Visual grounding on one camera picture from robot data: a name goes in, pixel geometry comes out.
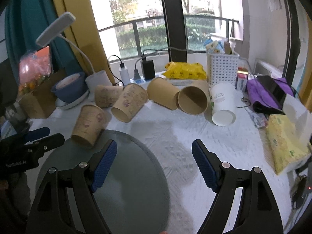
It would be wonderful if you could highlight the floral brown paper cup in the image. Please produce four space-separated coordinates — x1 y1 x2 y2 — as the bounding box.
71 105 106 147

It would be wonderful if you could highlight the floral paper cup lying left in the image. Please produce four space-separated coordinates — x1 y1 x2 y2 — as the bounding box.
94 85 124 108

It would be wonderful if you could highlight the floral paper cup lying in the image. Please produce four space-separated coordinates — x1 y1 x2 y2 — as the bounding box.
94 85 124 108
112 83 148 123

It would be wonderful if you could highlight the floral paper cup lying middle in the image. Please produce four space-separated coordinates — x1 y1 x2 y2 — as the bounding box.
112 83 148 123

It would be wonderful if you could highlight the white paper cup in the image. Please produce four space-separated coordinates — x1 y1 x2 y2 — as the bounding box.
210 81 236 127

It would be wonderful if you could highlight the plain brown paper cup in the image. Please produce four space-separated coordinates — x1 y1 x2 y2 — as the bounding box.
146 77 180 110

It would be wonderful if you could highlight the cardboard box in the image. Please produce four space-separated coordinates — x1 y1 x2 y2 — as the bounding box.
19 69 67 119

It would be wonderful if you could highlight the white plate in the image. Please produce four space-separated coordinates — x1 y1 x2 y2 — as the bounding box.
55 90 89 110

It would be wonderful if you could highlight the blue bowl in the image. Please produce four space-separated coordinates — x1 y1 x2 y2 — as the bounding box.
51 72 88 103

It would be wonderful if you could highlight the round grey glass mat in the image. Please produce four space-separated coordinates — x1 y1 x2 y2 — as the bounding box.
36 129 170 233

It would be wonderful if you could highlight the bag of fruit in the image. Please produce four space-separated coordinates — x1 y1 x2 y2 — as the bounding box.
19 45 53 96

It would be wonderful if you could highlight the yellow tissue pack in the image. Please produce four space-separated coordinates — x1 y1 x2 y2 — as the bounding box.
266 115 311 175

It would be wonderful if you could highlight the white desk lamp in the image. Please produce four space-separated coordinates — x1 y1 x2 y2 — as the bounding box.
35 11 113 94

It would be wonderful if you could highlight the white charger plug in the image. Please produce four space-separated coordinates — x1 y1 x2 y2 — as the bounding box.
119 62 131 86

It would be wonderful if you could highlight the black phone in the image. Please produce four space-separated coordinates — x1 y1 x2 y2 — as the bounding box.
256 75 293 110

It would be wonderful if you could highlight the purple cloth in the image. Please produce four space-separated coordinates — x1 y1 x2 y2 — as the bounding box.
246 75 295 115

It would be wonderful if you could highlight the teal curtain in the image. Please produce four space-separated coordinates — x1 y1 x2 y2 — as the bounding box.
4 0 83 84

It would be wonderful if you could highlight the black power adapter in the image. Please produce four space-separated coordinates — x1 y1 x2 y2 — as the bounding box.
141 56 155 81

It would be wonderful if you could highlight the yellow curtain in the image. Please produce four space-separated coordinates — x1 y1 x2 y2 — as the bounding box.
53 0 115 83

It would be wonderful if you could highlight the white perforated basket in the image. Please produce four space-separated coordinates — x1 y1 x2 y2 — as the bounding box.
206 51 239 86

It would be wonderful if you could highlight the brown cup open toward camera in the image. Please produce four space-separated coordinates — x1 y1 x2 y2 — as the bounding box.
177 80 208 115

